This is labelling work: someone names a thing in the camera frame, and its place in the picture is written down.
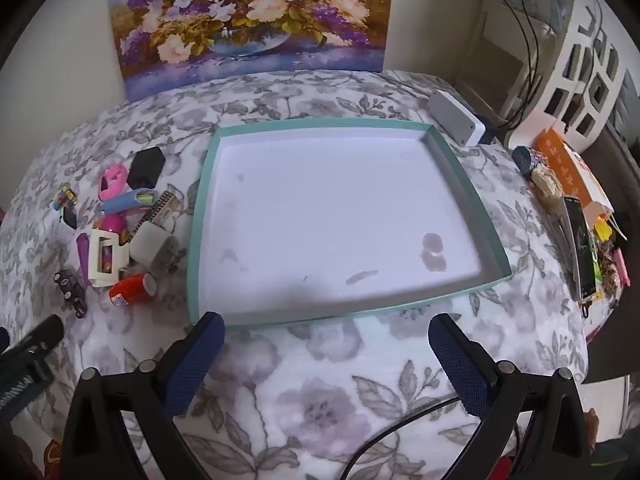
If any hanging black cable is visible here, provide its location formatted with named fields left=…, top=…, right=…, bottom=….
left=500, top=0, right=576, bottom=131

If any thin black cable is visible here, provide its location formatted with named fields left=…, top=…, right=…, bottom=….
left=340, top=395, right=481, bottom=480

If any purple lighter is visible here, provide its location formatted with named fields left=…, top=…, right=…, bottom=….
left=76, top=234, right=93, bottom=286

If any white charger cube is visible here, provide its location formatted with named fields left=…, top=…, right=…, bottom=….
left=129, top=221, right=168, bottom=266

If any pink egg toy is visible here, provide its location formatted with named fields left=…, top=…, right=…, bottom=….
left=97, top=212, right=128, bottom=236

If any floral painting canvas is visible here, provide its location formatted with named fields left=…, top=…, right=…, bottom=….
left=107, top=0, right=396, bottom=103

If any pink ring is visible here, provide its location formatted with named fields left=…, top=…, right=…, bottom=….
left=97, top=162, right=130, bottom=201

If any grey floral blanket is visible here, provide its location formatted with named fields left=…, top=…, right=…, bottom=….
left=0, top=69, right=591, bottom=480

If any white lattice furniture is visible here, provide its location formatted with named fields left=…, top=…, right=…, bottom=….
left=505, top=0, right=636, bottom=151

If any black toy car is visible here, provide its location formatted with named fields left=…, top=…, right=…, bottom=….
left=54, top=270, right=88, bottom=318

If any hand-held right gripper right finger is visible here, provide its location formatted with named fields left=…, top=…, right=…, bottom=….
left=428, top=312, right=593, bottom=480

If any black hexagonal box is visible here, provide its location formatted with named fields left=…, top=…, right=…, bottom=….
left=127, top=147, right=167, bottom=191

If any patterned tape roll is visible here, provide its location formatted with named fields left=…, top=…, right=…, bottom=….
left=512, top=145, right=543, bottom=176

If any white rectangular box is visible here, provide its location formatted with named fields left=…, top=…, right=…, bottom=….
left=429, top=89, right=488, bottom=147

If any teal shallow tray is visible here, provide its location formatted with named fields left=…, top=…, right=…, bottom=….
left=187, top=117, right=513, bottom=331

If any white chair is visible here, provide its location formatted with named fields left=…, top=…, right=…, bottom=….
left=455, top=0, right=538, bottom=116

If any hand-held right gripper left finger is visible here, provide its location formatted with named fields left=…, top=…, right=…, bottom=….
left=60, top=311, right=226, bottom=480

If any cream plug adapter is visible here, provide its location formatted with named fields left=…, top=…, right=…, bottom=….
left=89, top=227, right=132, bottom=288

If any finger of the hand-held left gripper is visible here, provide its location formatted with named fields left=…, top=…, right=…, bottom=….
left=0, top=314, right=65, bottom=363

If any orange box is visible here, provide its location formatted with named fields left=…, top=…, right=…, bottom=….
left=535, top=127, right=616, bottom=221

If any orange and blue toy knife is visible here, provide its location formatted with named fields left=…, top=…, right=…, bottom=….
left=97, top=187, right=158, bottom=213

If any smartphone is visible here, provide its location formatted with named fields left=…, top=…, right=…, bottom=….
left=564, top=195, right=598, bottom=301

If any beige yarn ball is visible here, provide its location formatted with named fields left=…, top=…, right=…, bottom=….
left=531, top=165, right=563, bottom=206

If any small red bottle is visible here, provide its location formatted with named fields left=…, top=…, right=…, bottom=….
left=109, top=272, right=157, bottom=307

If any gold patterned bar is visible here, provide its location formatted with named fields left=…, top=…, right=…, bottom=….
left=140, top=191, right=181, bottom=226

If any small multicolour toy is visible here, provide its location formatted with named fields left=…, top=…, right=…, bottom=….
left=52, top=185, right=78, bottom=211

